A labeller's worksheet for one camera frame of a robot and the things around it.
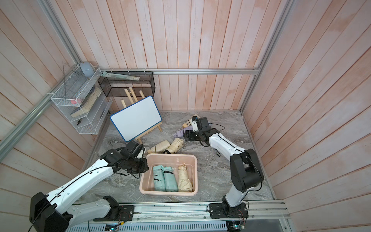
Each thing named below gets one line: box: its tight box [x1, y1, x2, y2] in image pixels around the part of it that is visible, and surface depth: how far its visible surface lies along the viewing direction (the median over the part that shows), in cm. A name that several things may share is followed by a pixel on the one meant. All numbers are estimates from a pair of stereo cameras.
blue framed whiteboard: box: [110, 95, 162, 143], surface depth 90 cm
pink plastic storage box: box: [139, 153, 199, 196], surface depth 83 cm
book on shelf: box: [70, 85, 102, 118], surface depth 83 cm
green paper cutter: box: [100, 71, 141, 81], surface depth 92 cm
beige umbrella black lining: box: [163, 137, 184, 154], surface depth 96 cm
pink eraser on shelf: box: [70, 98, 82, 105], surface depth 72 cm
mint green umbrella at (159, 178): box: [152, 164, 167, 192], surface depth 84 cm
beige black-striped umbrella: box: [147, 139, 171, 154], surface depth 97 cm
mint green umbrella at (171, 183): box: [162, 166, 179, 192], surface depth 83 cm
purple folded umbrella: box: [172, 127, 192, 138], surface depth 106 cm
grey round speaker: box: [79, 61, 95, 78], surface depth 85 cm
